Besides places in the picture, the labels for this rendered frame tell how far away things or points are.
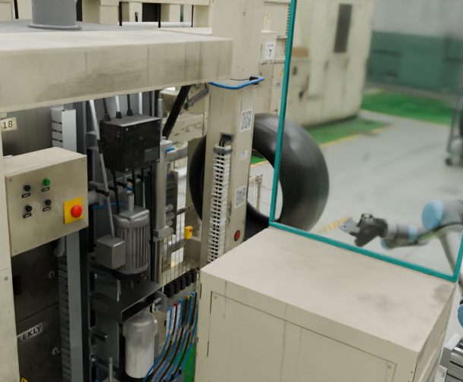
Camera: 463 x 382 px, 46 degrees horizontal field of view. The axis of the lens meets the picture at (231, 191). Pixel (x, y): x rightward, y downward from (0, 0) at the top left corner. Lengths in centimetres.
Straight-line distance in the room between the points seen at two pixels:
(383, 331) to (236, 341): 38
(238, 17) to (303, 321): 103
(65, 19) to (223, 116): 62
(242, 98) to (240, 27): 24
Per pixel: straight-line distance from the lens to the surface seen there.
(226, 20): 189
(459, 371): 242
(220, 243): 201
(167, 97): 230
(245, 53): 188
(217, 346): 146
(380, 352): 124
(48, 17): 164
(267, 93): 680
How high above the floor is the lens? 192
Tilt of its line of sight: 20 degrees down
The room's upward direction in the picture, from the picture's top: 4 degrees clockwise
